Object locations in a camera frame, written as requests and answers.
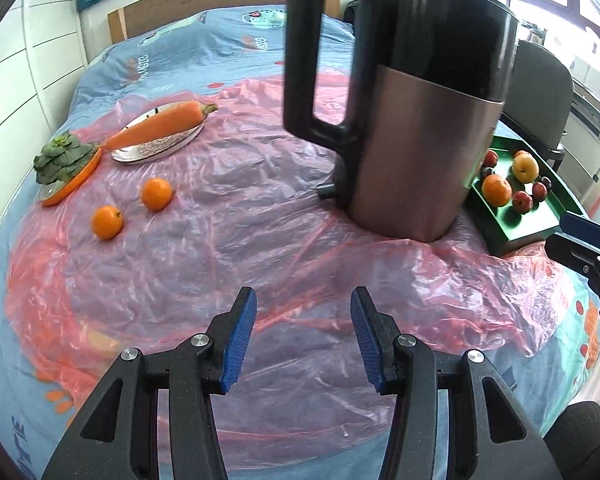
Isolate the orange plate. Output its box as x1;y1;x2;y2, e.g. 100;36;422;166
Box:
39;146;103;207

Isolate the yellow apple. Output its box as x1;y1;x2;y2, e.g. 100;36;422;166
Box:
511;150;540;184

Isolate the red plastic sheet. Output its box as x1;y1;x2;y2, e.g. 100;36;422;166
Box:
5;72;581;461

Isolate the large orange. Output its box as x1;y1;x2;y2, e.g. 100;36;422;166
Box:
481;174;513;208

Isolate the steel electric kettle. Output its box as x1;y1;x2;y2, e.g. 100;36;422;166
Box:
282;0;521;243

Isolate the green leafy vegetable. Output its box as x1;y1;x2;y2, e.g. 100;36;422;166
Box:
33;131;98;184

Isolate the carrot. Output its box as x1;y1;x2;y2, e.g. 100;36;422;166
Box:
101;100;219;152

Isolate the silver plate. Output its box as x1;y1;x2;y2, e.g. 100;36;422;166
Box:
111;101;207;165

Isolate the desk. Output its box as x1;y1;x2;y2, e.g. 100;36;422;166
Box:
565;60;600;183

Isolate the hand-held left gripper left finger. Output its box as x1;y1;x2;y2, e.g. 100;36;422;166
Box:
40;286;258;480

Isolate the grey chair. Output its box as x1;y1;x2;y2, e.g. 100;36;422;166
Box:
500;40;573;171

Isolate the green tray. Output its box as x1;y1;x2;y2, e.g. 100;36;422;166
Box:
467;134;592;256

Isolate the wooden headboard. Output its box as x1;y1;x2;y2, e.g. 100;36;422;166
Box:
107;0;356;41

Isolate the white wardrobe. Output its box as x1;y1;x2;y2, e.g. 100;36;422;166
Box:
0;0;88;241

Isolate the small orange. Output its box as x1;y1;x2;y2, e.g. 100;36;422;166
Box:
91;205;125;240
140;177;174;212

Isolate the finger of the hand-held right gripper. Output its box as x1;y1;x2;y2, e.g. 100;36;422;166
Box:
561;211;600;252
545;232;600;292

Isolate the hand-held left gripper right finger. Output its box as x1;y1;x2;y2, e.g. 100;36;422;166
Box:
350;286;566;480

